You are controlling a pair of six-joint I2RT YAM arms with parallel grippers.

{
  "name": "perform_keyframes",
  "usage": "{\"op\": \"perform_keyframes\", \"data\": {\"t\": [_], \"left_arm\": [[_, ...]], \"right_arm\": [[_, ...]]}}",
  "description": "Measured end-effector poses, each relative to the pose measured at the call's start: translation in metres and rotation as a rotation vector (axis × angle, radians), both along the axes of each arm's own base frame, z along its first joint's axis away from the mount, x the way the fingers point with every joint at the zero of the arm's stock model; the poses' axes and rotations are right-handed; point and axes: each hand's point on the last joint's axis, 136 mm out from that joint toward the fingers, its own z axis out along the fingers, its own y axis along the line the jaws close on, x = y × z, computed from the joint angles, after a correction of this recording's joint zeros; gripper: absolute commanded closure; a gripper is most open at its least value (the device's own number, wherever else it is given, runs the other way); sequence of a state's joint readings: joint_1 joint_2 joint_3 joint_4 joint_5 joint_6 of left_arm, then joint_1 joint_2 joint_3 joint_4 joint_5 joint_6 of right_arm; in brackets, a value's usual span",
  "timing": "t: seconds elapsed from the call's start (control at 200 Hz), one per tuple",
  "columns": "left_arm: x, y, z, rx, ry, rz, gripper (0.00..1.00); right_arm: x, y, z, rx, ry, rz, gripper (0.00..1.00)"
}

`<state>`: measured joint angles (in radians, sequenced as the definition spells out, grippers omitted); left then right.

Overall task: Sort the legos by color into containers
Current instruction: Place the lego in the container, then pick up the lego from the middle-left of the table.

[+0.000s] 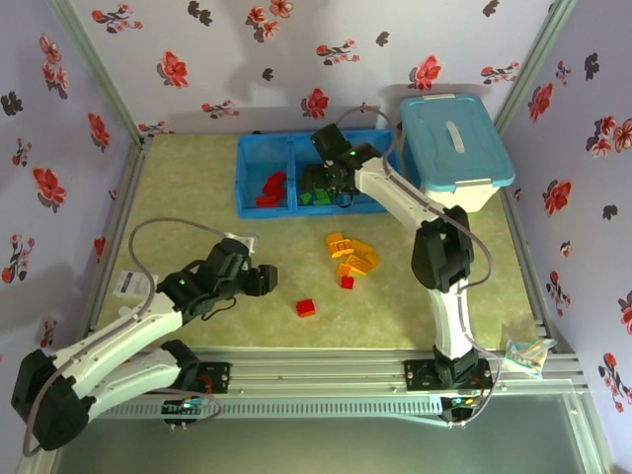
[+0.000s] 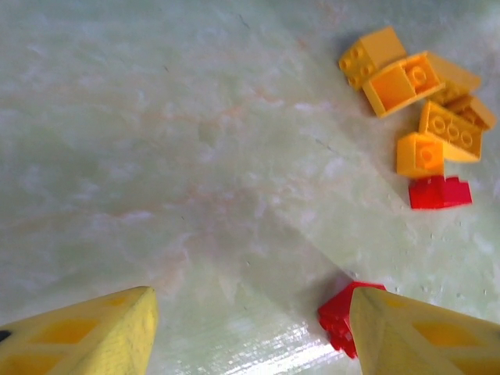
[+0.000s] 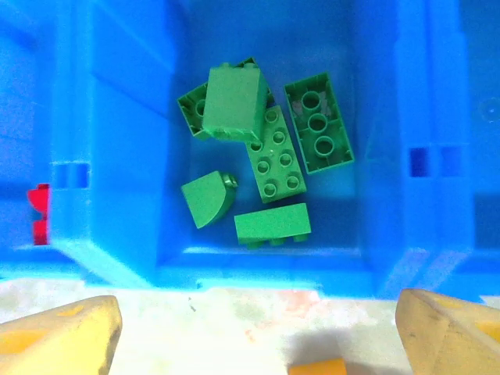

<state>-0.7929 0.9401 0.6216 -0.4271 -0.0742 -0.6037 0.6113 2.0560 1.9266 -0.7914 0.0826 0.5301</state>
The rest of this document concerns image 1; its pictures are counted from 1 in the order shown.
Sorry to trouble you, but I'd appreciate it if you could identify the crumpled plastic bag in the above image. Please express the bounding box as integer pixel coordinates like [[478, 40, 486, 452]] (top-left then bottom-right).
[[502, 338, 557, 379]]

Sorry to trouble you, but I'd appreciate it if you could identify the grey left arm cable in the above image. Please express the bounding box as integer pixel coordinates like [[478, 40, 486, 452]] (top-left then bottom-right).
[[22, 216, 233, 458]]

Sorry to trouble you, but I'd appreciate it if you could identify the aluminium side rail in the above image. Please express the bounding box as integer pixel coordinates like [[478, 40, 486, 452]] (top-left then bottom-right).
[[81, 135, 154, 337], [501, 187, 557, 350]]

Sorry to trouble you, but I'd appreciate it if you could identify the long aluminium frame rail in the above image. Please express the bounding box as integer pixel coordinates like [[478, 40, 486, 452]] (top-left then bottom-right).
[[83, 345, 592, 401]]

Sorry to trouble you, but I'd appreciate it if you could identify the grey metal panel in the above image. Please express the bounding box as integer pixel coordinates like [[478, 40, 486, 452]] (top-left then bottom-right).
[[48, 392, 606, 474]]

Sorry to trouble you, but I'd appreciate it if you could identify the white paper label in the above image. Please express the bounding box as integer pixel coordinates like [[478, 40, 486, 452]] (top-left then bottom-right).
[[114, 269, 158, 300]]

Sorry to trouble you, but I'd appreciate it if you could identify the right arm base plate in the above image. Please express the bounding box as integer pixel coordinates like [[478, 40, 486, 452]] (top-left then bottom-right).
[[403, 358, 495, 394]]

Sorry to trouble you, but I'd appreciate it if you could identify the white storage box base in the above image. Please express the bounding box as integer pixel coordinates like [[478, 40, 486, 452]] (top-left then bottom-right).
[[419, 178, 498, 214]]

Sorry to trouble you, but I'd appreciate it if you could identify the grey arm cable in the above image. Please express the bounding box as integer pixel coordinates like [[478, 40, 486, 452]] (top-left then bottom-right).
[[22, 216, 233, 458], [334, 104, 500, 429]]

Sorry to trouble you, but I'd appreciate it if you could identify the aluminium frame post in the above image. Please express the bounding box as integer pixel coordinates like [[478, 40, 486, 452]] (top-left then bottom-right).
[[46, 0, 152, 149], [493, 0, 582, 137]]

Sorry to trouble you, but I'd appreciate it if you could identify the grey right arm cable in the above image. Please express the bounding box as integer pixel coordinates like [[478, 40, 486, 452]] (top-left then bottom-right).
[[334, 104, 500, 429]]

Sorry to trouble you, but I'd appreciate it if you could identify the blue storage box lid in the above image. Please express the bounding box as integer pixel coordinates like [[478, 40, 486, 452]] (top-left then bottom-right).
[[398, 93, 517, 192]]

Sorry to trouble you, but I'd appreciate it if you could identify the grey slotted cable duct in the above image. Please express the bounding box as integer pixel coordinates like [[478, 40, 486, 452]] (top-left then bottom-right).
[[98, 397, 445, 421]]

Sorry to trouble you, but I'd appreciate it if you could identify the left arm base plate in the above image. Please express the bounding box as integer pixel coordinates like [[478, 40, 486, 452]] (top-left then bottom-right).
[[197, 361, 232, 395]]

